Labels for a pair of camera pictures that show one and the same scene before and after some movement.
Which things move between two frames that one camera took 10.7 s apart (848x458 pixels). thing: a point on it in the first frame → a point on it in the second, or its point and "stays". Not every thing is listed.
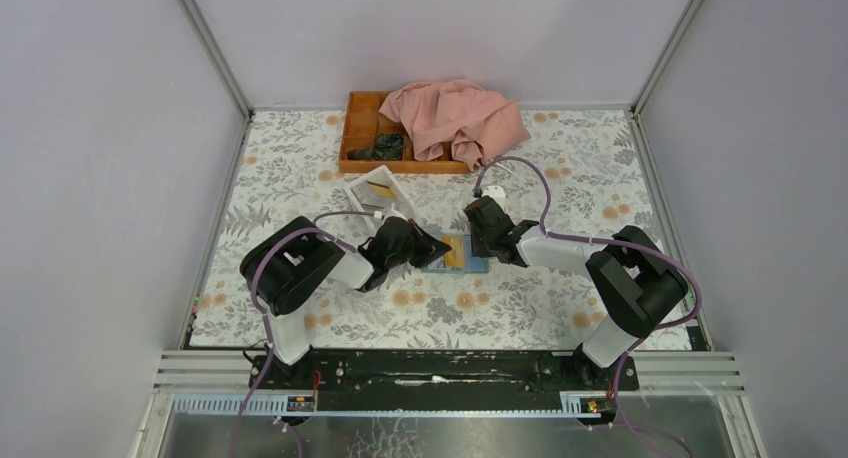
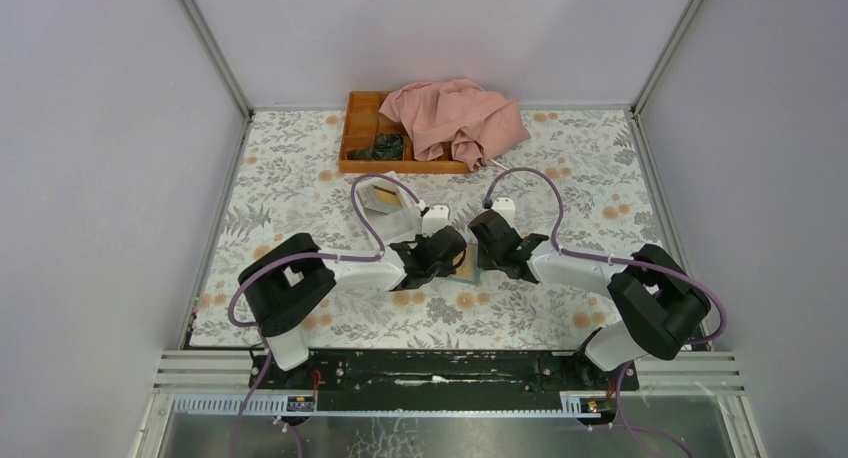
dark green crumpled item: x=388 y=147 stays
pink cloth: x=439 y=114 stays
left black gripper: x=427 y=246 → x=444 y=272
